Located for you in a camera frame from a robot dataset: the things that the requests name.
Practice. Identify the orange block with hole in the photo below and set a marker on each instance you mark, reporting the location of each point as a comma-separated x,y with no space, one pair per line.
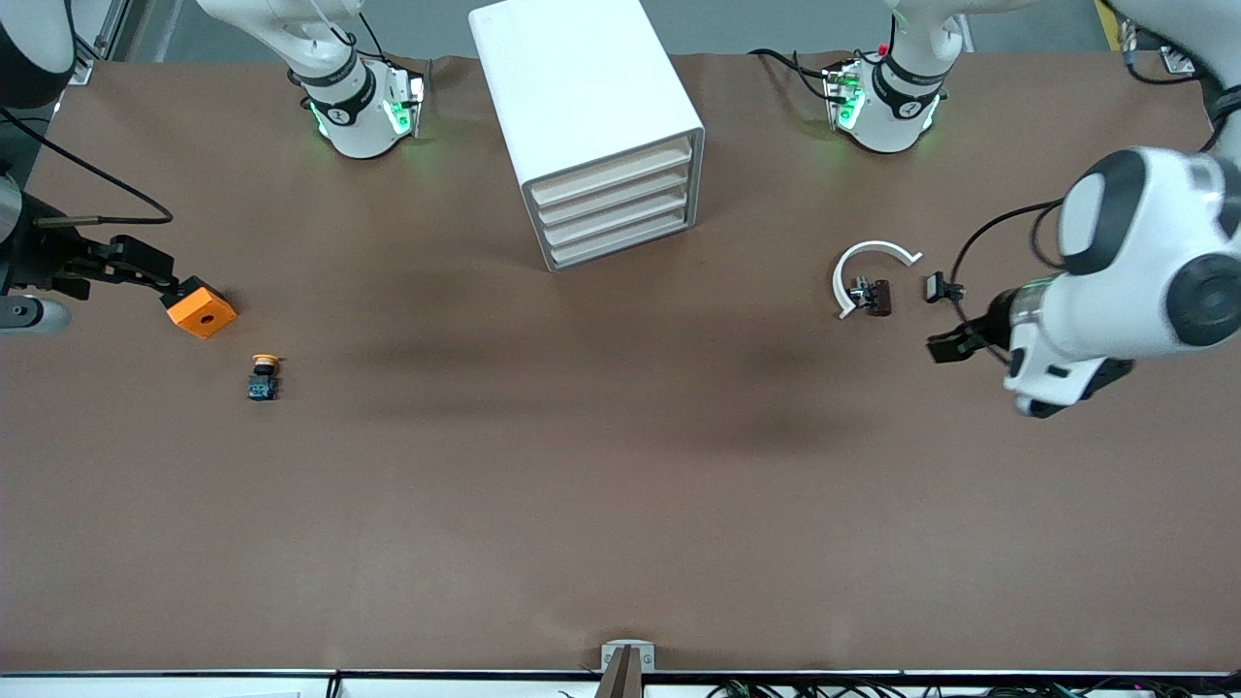
204,315

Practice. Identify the white curved bracket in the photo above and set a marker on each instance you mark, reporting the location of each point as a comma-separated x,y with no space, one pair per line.
838,283

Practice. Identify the yellow push button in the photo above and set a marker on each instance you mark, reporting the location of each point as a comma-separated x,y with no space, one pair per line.
262,390

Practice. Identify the aluminium frame profile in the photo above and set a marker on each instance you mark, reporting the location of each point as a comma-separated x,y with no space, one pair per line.
1178,63
85,68

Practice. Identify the small dark cylindrical capacitor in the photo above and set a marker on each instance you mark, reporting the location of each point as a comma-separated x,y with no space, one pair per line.
879,297

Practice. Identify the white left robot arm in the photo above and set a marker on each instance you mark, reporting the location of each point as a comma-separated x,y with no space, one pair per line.
1144,252

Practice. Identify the white table edge rail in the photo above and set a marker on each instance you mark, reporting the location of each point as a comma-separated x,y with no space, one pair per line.
194,686

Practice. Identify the cream drawer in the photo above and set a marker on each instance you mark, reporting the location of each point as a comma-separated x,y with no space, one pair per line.
615,217
613,196
619,238
611,174

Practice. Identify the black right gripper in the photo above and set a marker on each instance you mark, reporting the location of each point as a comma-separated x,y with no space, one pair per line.
41,256

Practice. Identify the brown camera post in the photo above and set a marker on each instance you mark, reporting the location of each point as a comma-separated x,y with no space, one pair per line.
620,679

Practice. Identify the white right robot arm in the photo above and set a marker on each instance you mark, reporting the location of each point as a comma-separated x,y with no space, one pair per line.
349,116

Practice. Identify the white drawer cabinet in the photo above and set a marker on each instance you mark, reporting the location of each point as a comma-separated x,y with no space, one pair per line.
582,87

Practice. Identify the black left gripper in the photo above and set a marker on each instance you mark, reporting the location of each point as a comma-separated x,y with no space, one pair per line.
991,321

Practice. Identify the grey mount bracket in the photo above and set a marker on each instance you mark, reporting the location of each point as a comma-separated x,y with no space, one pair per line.
648,659

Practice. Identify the small black clip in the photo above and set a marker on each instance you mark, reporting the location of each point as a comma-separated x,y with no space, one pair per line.
936,287

